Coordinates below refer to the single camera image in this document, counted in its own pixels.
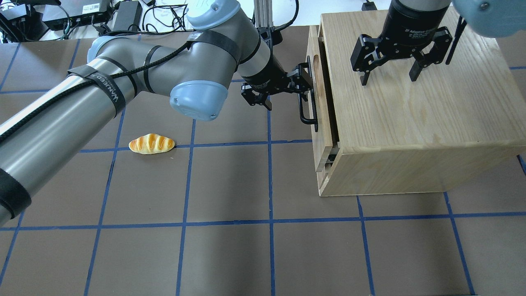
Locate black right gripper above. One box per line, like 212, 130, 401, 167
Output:
350, 0, 452, 86

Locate toy bread loaf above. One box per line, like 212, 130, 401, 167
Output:
128, 133, 176, 155

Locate black power adapter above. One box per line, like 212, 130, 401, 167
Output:
112, 0, 143, 32

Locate wooden drawer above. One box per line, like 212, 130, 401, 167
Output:
307, 25, 339, 173

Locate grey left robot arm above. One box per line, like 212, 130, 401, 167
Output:
0, 0, 313, 224

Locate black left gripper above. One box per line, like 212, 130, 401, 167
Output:
238, 55, 314, 111

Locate wooden drawer cabinet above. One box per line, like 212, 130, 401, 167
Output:
315, 11, 525, 197

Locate black network switch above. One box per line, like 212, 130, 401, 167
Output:
42, 0, 113, 31

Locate aluminium frame post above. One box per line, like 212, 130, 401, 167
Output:
253, 0, 274, 28

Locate black drawer handle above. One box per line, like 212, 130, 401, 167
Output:
298, 56, 318, 132

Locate black cable bundle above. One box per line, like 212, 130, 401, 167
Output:
142, 0, 194, 35

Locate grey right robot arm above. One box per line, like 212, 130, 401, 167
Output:
350, 0, 525, 86

